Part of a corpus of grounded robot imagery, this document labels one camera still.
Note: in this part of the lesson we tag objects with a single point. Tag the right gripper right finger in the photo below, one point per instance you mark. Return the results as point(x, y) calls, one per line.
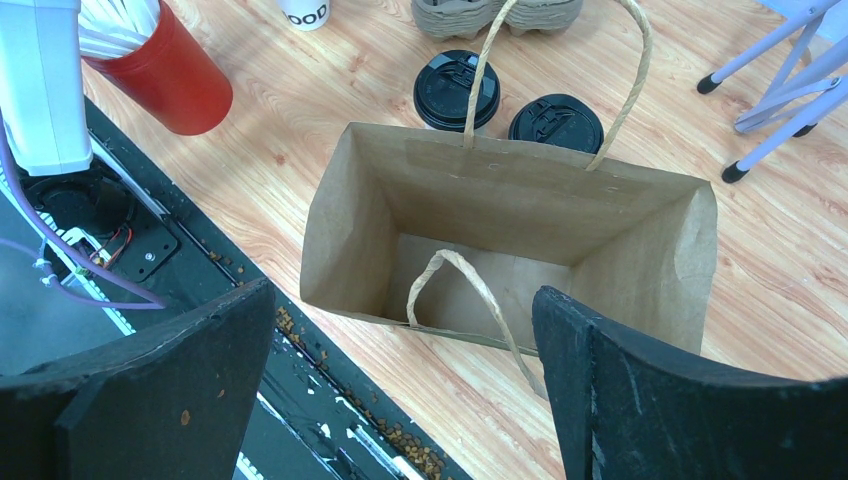
point(628, 406)

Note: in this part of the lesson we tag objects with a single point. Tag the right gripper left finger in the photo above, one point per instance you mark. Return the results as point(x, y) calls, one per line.
point(171, 401)

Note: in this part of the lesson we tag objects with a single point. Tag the green paper bag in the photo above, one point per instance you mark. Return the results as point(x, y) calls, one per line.
point(452, 234)

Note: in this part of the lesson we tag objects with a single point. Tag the black plastic cup lid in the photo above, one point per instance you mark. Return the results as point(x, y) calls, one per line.
point(442, 89)

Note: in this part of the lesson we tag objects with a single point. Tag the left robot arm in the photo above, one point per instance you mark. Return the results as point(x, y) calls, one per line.
point(42, 100)

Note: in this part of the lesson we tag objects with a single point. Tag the red cup holder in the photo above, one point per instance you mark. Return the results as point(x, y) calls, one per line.
point(171, 77)

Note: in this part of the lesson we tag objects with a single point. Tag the stack of white paper cups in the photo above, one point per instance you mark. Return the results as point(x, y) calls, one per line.
point(305, 15)

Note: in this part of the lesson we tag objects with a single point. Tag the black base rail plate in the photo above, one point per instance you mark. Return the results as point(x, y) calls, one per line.
point(147, 254)

